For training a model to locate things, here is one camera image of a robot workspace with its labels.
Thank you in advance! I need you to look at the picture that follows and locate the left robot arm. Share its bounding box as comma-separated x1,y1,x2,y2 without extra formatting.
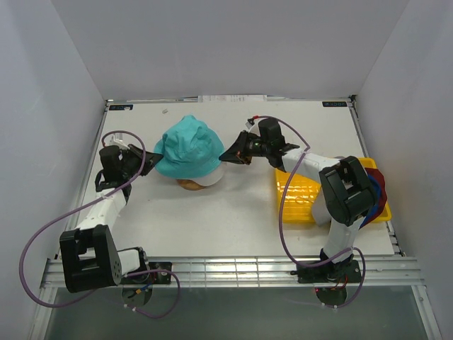
59,144,163,293

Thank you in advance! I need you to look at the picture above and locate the blue hat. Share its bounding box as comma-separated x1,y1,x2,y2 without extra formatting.
360,175,387,229

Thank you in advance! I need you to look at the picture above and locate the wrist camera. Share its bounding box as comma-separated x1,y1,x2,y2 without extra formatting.
101,132,129,150
246,116,260,136

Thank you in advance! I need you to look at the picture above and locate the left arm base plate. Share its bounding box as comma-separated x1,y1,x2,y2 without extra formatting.
121,262,173,286

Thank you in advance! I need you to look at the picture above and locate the grey bucket hat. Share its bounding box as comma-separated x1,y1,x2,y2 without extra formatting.
311,191,331,226

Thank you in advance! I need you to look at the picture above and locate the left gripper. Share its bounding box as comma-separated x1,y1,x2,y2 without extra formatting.
121,144,162,179

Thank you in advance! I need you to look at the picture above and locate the teal bucket hat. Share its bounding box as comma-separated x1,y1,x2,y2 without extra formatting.
154,115,224,179

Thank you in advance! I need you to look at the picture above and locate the dark red hat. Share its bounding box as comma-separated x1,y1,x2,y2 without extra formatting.
365,167,387,220

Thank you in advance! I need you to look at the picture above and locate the aluminium front rail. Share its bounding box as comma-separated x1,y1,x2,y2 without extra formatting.
40,256,425,290

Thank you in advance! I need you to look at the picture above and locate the white bucket hat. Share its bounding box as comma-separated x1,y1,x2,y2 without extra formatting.
192,162,226,187

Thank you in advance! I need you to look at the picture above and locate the wooden hat stand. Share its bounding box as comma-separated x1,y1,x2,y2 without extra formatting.
176,179,205,191

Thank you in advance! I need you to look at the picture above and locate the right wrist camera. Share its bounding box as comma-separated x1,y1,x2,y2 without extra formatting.
246,116,260,136

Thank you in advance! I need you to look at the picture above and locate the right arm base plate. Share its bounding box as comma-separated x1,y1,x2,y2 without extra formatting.
290,255,362,283

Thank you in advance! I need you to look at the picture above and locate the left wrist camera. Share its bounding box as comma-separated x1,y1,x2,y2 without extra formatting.
101,132,129,150

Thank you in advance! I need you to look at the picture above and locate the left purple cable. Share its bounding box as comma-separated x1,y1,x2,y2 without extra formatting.
19,130,181,319

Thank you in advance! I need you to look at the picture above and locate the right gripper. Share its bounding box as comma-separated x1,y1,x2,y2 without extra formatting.
219,130,270,166

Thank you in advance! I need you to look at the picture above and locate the paper label strip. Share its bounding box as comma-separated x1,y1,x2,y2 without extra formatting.
198,94,268,103

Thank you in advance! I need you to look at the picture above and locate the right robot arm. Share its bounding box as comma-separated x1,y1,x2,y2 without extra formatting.
219,115,379,281

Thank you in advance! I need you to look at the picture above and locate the yellow plastic tray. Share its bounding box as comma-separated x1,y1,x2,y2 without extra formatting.
275,157,392,224

